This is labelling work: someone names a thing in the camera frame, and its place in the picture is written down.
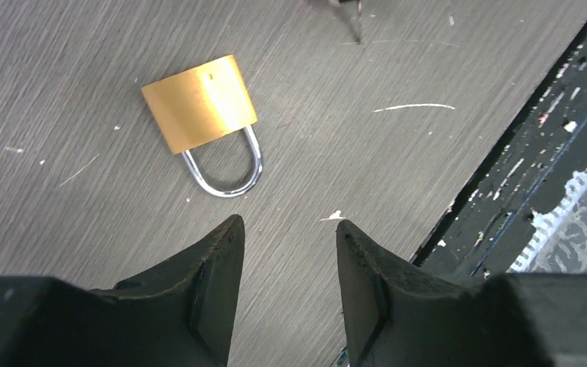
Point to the silver key bunch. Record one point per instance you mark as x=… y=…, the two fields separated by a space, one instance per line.
x=349 y=12

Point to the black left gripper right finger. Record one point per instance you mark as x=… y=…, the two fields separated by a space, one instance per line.
x=396 y=314

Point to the large brass padlock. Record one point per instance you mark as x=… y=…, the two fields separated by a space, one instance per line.
x=201 y=105

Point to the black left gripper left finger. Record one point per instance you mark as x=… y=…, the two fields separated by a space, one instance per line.
x=180 y=312

